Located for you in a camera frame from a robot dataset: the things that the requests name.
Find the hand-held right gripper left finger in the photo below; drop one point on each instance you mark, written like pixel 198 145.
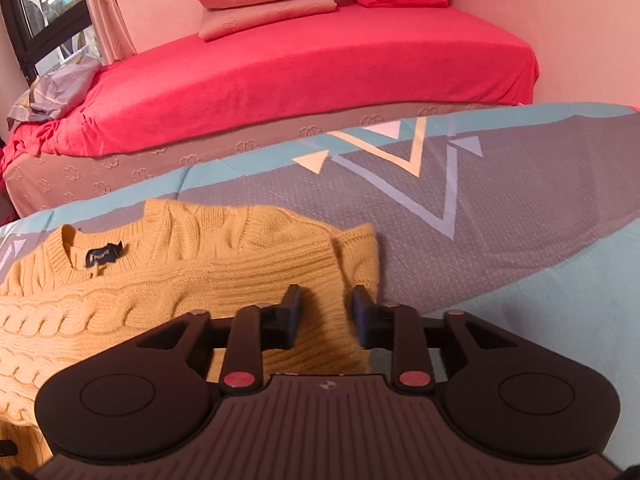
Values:
pixel 292 319

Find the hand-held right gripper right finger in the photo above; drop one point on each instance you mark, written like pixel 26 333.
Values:
pixel 361 321

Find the blue grey geometric blanket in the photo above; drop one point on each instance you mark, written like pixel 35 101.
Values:
pixel 500 210

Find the red bed sheet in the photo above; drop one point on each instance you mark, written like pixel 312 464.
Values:
pixel 300 75

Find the crumpled grey-blue cloth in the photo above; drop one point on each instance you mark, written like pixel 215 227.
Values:
pixel 55 90

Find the pink curtain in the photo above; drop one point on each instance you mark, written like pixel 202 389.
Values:
pixel 107 10

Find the dark-framed window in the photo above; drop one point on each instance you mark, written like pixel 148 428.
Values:
pixel 45 0

